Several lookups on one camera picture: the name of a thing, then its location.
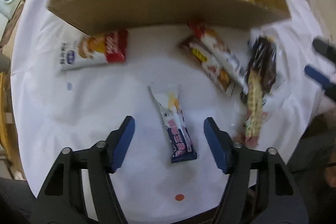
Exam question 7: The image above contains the dark chocolate snack pack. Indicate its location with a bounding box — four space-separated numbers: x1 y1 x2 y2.
246 36 277 94

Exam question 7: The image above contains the yellow patterned snack stick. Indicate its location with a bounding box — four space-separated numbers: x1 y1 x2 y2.
244 69 263 147

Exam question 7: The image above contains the white navy snack bar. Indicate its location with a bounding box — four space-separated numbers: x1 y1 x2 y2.
149 83 198 163

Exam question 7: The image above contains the white red snack packet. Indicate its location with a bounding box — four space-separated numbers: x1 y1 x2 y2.
188 23 248 94

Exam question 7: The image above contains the brown yellow snack bar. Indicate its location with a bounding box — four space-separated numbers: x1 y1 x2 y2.
178 35 235 97

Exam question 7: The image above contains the white red cake snack pack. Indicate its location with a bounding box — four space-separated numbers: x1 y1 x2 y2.
59 29 128 71

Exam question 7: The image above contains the white bed sheet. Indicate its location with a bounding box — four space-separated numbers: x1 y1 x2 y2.
11 0 335 223

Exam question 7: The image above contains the brown cardboard box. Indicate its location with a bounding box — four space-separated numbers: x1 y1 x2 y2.
49 0 290 35

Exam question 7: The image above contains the white washing machine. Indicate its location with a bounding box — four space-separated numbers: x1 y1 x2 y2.
0 0 21 20

